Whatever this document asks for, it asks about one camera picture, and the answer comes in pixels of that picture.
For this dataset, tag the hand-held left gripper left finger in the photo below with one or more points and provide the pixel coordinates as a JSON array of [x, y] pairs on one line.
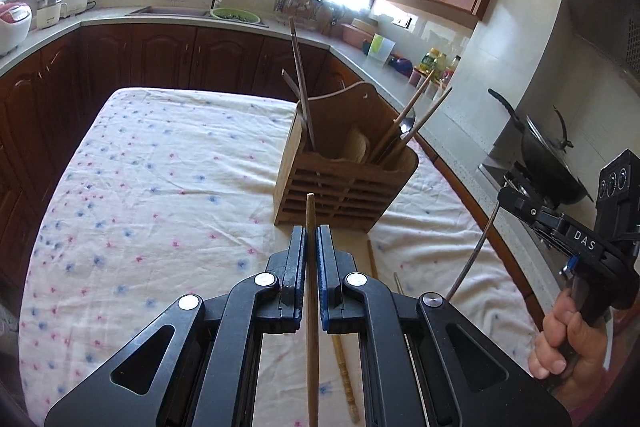
[[299, 282]]

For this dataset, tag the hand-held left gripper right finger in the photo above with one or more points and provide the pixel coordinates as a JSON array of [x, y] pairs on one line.
[[323, 282]]

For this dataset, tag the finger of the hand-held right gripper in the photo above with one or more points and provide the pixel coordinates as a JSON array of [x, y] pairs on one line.
[[525, 207]]

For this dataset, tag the wooden utensil holder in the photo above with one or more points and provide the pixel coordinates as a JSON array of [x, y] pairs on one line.
[[340, 197]]

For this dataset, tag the carved wooden chopstick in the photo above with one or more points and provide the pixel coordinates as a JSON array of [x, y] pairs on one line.
[[313, 372], [346, 372]]

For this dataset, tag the metal spoon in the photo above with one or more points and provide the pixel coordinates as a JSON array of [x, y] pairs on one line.
[[407, 125]]

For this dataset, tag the dark brown wooden chopstick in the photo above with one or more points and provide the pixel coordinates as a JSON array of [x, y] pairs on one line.
[[294, 96], [300, 72]]

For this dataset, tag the person's right hand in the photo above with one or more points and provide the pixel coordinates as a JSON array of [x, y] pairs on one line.
[[560, 332]]

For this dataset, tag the black wok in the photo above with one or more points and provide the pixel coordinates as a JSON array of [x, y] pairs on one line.
[[550, 172]]

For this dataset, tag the gas stove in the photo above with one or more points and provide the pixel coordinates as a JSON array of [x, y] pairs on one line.
[[492, 172]]

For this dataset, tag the wok lid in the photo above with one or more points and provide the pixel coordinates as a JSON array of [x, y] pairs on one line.
[[542, 134]]

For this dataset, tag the spice jars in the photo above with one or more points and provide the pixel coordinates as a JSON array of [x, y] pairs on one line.
[[415, 79]]

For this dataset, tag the floral white tablecloth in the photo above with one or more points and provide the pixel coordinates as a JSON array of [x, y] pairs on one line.
[[150, 187]]

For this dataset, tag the blue container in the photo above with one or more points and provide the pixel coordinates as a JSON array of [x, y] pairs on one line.
[[401, 66]]

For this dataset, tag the green colander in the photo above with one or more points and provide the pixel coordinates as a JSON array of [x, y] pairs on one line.
[[235, 14]]

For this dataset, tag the kitchen sink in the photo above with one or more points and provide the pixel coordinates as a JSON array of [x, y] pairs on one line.
[[170, 11]]

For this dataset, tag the small white appliance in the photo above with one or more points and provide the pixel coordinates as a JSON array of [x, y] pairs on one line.
[[50, 12]]

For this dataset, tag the white and red rice cooker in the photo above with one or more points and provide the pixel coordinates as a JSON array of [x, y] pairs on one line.
[[12, 27]]

